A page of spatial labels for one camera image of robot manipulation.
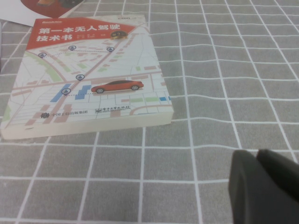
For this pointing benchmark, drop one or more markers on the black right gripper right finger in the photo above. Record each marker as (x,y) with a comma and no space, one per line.
(282,170)

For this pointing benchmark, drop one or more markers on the grey white checked tablecloth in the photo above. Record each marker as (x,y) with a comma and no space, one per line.
(210,93)

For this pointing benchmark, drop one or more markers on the map cover paperback book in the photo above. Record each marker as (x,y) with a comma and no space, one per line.
(81,70)

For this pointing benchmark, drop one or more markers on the white red robot brochure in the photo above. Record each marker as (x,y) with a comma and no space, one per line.
(14,16)

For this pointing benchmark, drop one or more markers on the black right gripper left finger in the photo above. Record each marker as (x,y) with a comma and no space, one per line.
(252,191)

